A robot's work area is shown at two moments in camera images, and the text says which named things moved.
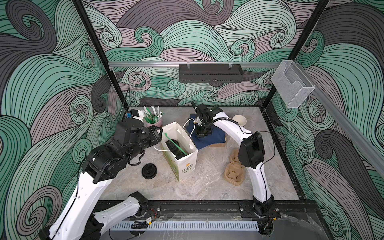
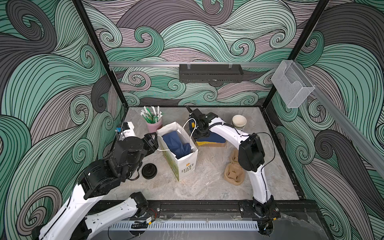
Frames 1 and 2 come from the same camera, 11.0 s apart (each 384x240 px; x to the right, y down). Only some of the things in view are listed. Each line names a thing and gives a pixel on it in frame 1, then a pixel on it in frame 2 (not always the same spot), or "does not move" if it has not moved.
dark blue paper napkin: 217,135 → 174,144
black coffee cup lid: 149,171 does not move
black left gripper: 155,137 → 150,143
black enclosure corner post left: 80,7 does not move
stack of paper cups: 241,119 does not move
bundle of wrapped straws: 150,115 does not move
